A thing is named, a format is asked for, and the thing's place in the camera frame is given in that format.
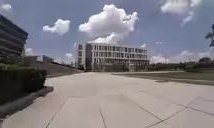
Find white multi-storey building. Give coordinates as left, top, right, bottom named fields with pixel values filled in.
left=76, top=42, right=150, bottom=73

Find pale concrete slab plaza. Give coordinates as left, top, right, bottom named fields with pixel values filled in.
left=0, top=71, right=214, bottom=128

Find row of distant trees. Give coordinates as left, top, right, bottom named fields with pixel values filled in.
left=148, top=56, right=214, bottom=72

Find grass lawn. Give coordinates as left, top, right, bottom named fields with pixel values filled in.
left=112, top=70, right=214, bottom=87

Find grey stone kerb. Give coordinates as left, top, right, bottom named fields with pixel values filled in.
left=0, top=85, right=55, bottom=118

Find dark green trimmed hedge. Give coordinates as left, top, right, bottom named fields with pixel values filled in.
left=0, top=63, right=48, bottom=107

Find dark stepped building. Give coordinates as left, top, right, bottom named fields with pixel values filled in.
left=0, top=14, right=30, bottom=65

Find sloped grey wall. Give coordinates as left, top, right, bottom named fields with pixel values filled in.
left=26, top=55, right=84, bottom=78

